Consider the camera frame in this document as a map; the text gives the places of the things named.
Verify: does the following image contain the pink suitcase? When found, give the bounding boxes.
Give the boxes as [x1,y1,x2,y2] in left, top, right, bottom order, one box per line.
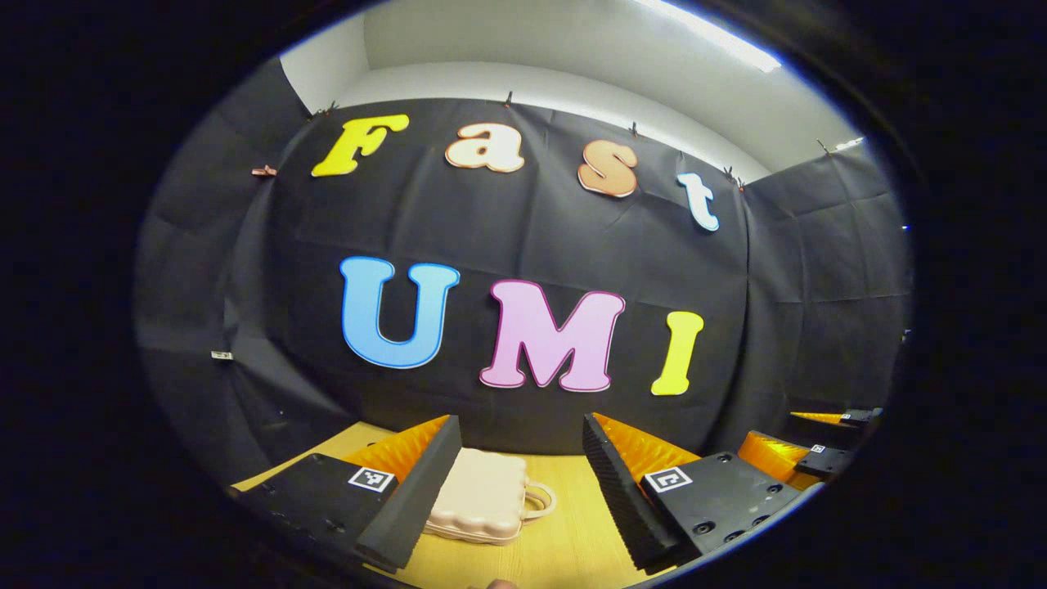
[423,447,558,547]

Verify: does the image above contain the black backdrop cloth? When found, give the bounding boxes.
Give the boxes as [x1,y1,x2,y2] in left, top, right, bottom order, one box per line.
[135,57,914,492]

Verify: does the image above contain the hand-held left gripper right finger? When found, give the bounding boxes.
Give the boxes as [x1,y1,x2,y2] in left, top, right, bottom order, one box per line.
[582,411,808,575]

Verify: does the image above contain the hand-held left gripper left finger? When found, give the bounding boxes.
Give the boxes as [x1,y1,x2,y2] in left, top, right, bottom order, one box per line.
[231,415,464,574]

